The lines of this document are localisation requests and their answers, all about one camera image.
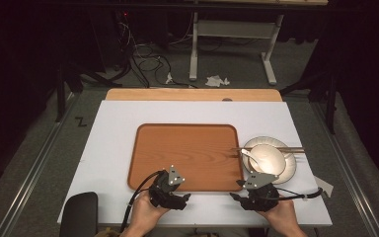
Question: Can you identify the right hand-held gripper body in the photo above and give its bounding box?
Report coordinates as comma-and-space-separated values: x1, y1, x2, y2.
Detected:
240, 171, 280, 211

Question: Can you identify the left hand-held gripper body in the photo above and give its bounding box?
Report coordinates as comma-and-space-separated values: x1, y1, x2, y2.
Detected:
148, 165, 188, 210

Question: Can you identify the person's left hand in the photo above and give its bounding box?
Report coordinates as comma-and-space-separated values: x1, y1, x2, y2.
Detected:
127, 191, 171, 232

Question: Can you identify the person's right hand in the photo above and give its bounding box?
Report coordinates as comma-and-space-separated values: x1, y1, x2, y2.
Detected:
257, 198, 303, 232

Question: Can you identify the white ceramic spoon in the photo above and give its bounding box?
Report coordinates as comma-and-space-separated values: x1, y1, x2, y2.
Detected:
240, 148, 265, 173

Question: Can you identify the white bowl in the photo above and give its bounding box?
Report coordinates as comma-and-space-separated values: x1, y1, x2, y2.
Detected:
250, 143, 287, 176

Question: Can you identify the brown wooden tray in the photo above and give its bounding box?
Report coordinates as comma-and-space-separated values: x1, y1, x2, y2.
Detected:
126, 123, 245, 193

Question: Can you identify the white round plate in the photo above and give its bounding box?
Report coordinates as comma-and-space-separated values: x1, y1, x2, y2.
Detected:
242, 135, 298, 185

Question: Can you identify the brown wooden chopstick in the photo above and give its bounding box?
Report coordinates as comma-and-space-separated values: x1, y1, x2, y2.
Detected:
231, 149, 306, 155
231, 146, 305, 152

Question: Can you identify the white paper tag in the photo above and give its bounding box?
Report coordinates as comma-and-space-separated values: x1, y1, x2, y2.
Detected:
313, 175, 335, 198

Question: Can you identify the white table cover board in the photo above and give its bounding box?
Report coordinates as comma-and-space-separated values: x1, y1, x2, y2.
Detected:
57, 100, 334, 228

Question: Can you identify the black chair back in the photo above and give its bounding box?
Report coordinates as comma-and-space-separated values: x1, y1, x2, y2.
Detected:
58, 192, 100, 237

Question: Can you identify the crumpled white paper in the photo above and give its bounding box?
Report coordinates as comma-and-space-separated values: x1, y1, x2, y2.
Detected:
204, 74, 231, 89

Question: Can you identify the black metal stand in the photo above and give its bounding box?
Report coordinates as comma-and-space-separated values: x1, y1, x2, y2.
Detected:
54, 61, 113, 123
278, 72, 340, 135

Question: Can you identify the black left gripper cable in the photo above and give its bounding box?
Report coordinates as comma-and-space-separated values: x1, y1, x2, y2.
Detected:
119, 170, 166, 233

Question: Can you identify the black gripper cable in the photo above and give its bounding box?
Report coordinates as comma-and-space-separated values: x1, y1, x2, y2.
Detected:
119, 170, 166, 233
270, 186, 324, 201

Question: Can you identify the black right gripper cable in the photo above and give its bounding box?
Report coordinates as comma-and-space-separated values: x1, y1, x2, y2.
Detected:
270, 186, 324, 201

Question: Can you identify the metal floor rail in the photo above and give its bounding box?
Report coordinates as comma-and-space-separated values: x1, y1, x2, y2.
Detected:
0, 93, 82, 237
310, 101, 379, 237

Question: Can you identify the tangle of floor cables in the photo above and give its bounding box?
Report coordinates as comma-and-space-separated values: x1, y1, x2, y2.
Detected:
116, 13, 199, 90

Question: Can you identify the white metal desk frame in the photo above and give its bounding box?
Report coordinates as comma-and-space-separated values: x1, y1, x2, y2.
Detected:
189, 12, 284, 87

